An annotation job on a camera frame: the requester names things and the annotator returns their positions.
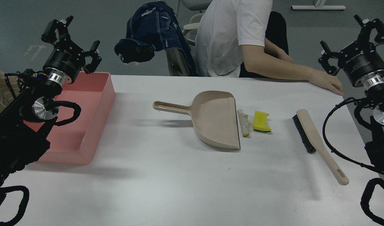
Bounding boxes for bread slice piece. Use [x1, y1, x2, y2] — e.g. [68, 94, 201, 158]
[237, 109, 250, 138]

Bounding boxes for beige plastic dustpan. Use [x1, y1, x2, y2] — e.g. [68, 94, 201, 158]
[153, 90, 240, 151]

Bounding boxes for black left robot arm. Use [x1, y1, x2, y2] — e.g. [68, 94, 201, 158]
[0, 16, 102, 226]

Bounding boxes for beige checkered cloth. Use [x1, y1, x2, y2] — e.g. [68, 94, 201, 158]
[0, 71, 20, 113]

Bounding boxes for yellow sponge piece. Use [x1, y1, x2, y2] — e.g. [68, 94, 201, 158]
[252, 111, 272, 132]

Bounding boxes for blue denim jeans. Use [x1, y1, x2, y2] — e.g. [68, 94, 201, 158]
[114, 1, 198, 76]

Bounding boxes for person's bare hand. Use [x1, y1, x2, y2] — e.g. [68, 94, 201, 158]
[307, 70, 344, 96]

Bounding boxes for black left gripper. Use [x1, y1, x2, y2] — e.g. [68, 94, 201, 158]
[41, 16, 102, 84]

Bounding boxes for person in white t-shirt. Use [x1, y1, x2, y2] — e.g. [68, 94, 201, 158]
[196, 0, 293, 78]

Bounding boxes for white desk base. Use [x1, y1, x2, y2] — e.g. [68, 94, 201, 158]
[291, 0, 347, 11]

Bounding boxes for white office chair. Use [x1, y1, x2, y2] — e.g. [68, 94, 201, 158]
[166, 0, 212, 76]

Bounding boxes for pink plastic bin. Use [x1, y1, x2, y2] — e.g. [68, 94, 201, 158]
[22, 72, 116, 165]

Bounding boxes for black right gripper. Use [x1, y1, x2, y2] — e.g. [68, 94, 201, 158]
[318, 14, 384, 88]

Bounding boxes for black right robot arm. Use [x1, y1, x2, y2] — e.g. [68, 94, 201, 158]
[318, 15, 384, 176]

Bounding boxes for person's bare forearm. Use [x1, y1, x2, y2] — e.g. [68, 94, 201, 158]
[241, 45, 316, 81]

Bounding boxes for beige hand brush black bristles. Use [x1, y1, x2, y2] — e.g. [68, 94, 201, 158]
[292, 109, 349, 186]

